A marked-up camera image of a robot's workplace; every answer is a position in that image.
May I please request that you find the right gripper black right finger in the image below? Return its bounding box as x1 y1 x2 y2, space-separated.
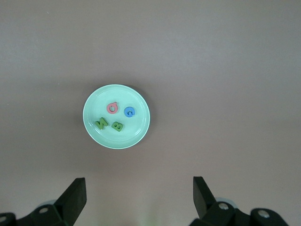
187 176 289 226

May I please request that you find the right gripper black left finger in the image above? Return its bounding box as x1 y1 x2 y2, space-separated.
0 177 87 226

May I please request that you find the green capital letter N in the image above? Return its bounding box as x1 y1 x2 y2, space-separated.
94 117 109 130

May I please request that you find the green capital letter B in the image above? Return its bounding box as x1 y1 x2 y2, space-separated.
111 121 124 133

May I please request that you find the red capital letter Q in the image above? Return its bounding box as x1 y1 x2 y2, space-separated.
106 101 118 115

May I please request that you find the blue capital letter G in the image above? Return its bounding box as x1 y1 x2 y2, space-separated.
124 106 136 118

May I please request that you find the light green round plate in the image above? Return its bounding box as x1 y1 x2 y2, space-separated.
82 84 151 150

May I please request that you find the brown table cover mat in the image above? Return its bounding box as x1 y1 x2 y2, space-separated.
0 0 301 226

